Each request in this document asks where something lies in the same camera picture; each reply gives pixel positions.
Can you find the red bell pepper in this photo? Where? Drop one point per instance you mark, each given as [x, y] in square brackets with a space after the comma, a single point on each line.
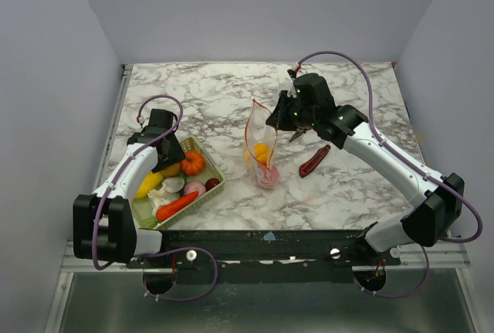
[266, 177]

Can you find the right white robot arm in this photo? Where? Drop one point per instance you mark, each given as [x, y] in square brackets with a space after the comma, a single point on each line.
[433, 196]

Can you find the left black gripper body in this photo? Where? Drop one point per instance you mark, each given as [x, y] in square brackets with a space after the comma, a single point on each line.
[169, 137]

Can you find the dark red plum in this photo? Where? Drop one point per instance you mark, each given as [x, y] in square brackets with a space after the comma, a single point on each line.
[211, 183]

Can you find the yellow handled pliers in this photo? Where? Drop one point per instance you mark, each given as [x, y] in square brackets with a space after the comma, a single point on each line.
[300, 131]

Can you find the pink purple onion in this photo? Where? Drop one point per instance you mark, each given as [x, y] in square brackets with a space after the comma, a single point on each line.
[195, 186]

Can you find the small orange pumpkin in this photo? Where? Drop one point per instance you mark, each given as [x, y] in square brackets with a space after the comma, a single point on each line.
[193, 164]

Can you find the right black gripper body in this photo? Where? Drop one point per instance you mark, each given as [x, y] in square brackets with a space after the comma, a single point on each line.
[292, 126]

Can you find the red black utility knife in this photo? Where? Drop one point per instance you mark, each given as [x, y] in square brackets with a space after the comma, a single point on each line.
[310, 165]

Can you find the white garlic bulb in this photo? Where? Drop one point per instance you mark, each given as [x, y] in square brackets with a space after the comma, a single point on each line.
[159, 198]

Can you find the aluminium frame rail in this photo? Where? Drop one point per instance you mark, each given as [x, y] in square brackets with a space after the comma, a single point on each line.
[71, 264]

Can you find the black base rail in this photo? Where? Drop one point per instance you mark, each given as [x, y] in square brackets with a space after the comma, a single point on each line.
[262, 256]

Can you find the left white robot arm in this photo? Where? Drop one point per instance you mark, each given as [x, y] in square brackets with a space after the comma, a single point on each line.
[104, 229]

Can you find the yellow mango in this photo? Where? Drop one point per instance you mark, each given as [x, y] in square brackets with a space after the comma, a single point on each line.
[153, 179]

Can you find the yellow bell pepper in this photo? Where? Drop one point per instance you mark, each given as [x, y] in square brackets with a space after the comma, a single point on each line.
[261, 152]

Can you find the orange carrot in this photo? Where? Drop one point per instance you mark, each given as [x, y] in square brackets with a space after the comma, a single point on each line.
[176, 206]

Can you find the white mushroom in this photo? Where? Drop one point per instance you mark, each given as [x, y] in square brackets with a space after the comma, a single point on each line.
[173, 184]

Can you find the green plastic basket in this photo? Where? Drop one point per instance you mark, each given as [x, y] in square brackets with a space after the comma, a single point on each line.
[141, 208]

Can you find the clear zip top bag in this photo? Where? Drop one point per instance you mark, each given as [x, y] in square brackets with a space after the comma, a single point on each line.
[256, 131]

